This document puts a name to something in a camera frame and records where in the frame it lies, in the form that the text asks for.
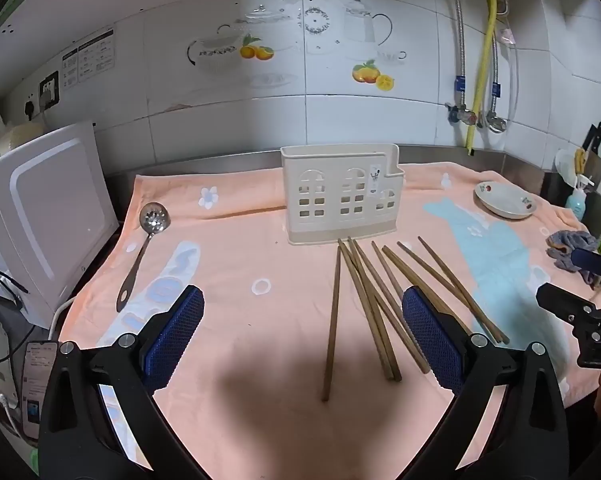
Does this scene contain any large white wall notice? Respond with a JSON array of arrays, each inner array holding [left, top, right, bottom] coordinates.
[[77, 27, 116, 82]]

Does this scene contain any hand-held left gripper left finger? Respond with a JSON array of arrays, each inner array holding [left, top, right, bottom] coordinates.
[[38, 284, 205, 480]]

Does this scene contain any white fruit-print plate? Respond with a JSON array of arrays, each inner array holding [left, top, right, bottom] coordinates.
[[474, 181, 537, 220]]

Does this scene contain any white microwave oven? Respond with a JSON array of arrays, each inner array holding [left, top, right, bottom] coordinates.
[[0, 120, 121, 331]]

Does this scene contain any smartphone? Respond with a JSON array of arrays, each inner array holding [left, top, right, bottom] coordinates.
[[20, 341, 59, 442]]

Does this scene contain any black wall socket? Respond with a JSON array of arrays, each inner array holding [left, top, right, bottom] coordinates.
[[39, 71, 61, 110]]

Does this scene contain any blue soap bottle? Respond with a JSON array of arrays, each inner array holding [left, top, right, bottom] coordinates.
[[565, 175, 594, 221]]

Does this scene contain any yellow gas pipe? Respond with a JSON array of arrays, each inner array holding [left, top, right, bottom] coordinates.
[[467, 0, 499, 156]]

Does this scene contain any steel slotted spoon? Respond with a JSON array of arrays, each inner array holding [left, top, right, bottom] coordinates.
[[115, 202, 172, 313]]

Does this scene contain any cream plastic utensil holder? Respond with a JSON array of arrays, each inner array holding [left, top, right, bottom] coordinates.
[[279, 143, 406, 247]]

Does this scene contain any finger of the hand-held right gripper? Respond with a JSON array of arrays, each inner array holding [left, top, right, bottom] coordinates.
[[571, 247, 601, 279], [535, 282, 599, 327]]

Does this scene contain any black-handled cleaver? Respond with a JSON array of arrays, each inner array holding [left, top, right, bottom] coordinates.
[[583, 121, 601, 173]]

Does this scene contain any braided metal hose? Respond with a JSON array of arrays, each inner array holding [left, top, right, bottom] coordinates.
[[451, 0, 469, 111], [489, 0, 502, 116]]

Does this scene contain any white cable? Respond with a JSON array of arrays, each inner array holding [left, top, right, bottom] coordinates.
[[48, 294, 77, 342]]

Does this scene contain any peach printed towel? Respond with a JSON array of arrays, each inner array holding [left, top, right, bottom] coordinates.
[[58, 161, 601, 480]]

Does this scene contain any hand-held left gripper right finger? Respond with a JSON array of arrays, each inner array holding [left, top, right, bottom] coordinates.
[[401, 285, 570, 480]]

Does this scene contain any black cable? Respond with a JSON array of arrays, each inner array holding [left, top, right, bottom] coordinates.
[[0, 260, 30, 307]]

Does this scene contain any white bowl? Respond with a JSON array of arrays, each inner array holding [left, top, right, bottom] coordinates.
[[555, 149, 581, 182]]

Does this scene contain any white power strip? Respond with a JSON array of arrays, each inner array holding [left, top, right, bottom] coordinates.
[[0, 319, 19, 411]]

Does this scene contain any small white wall notice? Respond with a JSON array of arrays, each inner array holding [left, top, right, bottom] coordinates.
[[62, 49, 80, 91]]

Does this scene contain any grey rag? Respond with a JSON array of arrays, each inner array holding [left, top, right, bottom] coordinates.
[[545, 229, 601, 288]]

